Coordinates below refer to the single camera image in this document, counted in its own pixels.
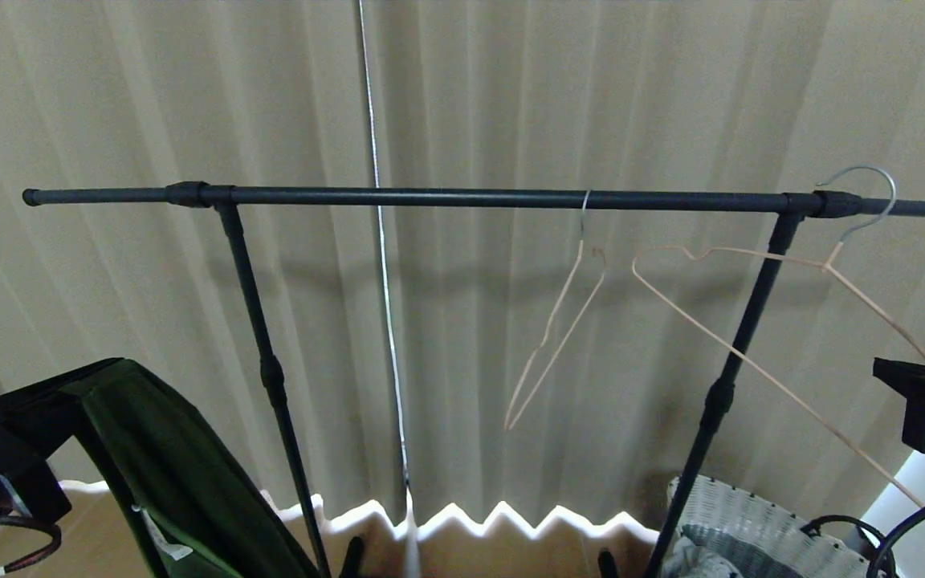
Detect black clothes rack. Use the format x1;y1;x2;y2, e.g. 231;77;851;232
22;180;925;578

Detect green printed T-shirt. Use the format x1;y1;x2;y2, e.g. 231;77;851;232
61;358;324;578

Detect white laundry basket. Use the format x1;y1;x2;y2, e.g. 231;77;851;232
659;475;907;578

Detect pink clothes hanger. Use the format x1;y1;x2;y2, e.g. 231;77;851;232
631;165;925;556
503;189;609;432

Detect beige curtain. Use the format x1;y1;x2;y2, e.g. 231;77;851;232
0;0;925;540

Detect pale grey shorts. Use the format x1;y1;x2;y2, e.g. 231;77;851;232
660;547;744;578

